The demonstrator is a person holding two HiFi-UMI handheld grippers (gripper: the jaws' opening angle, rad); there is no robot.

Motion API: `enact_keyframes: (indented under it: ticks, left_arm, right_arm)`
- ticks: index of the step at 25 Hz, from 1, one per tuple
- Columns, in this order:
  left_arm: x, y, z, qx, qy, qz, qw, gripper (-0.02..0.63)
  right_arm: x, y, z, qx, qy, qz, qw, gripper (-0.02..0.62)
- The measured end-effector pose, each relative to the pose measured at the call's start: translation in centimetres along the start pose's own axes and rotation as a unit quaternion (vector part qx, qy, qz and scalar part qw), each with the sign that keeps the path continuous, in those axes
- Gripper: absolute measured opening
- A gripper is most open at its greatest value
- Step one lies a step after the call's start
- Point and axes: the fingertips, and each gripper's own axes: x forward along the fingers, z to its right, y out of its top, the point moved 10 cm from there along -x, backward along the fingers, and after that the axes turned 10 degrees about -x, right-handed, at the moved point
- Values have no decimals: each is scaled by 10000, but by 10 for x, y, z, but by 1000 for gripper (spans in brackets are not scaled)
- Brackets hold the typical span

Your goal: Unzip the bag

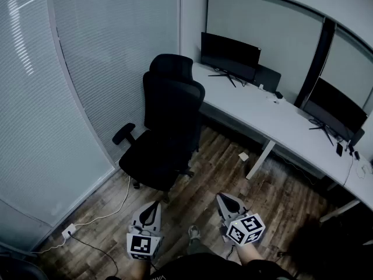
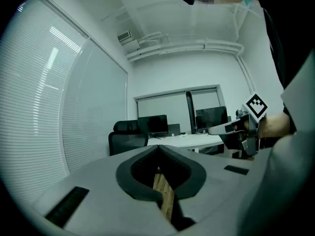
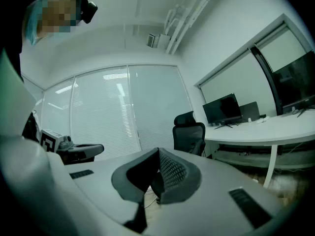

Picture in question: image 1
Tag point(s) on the black phone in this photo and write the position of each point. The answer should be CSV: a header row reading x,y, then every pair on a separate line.
x,y
339,149

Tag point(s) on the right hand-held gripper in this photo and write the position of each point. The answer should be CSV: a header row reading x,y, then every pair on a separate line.
x,y
246,229

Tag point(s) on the white paper scrap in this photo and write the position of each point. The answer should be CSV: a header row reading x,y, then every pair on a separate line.
x,y
243,156

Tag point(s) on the black curved monitor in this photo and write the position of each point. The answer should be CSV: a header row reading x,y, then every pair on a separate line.
x,y
335,109
230,54

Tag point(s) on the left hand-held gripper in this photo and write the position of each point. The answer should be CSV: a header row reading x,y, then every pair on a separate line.
x,y
144,245

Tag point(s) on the small black box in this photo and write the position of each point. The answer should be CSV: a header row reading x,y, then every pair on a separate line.
x,y
278,95

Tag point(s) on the person's right forearm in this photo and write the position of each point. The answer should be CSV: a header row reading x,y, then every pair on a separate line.
x,y
247,254

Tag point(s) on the person's grey trouser leg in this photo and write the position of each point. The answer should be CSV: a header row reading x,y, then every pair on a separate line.
x,y
196,246

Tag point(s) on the person's black shirt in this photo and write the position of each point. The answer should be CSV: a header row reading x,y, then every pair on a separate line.
x,y
204,268

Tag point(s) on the black rounded furniture piece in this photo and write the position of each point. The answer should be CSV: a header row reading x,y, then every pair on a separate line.
x,y
20,268

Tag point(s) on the white roller blind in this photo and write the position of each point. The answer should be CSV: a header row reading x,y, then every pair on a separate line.
x,y
262,39
349,69

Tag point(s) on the small white adapter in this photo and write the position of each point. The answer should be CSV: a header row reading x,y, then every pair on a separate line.
x,y
261,87

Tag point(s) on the white office desk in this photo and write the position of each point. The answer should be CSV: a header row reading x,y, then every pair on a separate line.
x,y
262,112

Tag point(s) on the white power strip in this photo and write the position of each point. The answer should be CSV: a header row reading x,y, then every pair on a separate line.
x,y
69,231

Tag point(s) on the black mesh office chair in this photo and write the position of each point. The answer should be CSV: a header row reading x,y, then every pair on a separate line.
x,y
172,104

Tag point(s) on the person's left forearm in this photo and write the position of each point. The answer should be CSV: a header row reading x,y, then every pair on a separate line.
x,y
140,270

